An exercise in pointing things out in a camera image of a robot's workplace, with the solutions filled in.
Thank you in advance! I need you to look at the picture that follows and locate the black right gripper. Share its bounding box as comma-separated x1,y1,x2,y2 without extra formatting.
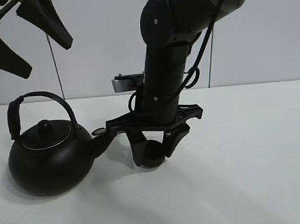
105,91,203,167

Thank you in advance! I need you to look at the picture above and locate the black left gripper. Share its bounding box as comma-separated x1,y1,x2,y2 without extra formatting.
0,0,73,79

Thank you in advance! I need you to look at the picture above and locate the small black teacup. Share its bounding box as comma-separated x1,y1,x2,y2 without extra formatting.
141,140,166,169

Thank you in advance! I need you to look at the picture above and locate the black round teapot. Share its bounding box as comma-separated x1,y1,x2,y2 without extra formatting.
7,91,115,196

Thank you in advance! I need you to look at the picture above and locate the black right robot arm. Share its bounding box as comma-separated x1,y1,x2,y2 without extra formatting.
106,0,245,168

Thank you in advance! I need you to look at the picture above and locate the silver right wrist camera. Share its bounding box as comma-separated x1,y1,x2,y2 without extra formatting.
112,73,144,93

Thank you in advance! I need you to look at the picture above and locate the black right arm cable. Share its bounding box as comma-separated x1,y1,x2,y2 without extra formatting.
176,0,242,89

